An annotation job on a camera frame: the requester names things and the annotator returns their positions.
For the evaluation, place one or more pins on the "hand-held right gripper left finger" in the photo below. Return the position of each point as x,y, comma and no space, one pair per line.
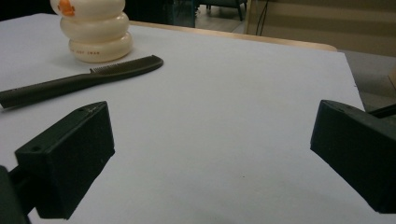
67,161

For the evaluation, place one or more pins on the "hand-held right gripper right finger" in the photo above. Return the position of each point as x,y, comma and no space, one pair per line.
358,152

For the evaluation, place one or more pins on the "cream ribbed cup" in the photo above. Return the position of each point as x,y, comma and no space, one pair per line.
96,40

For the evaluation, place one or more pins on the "beige wooden platform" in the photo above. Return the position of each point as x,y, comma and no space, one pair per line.
327,25

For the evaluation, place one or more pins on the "wooden table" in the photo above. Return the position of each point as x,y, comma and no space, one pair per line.
249,36

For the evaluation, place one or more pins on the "dark furniture frame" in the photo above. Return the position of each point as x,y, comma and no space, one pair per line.
240,11

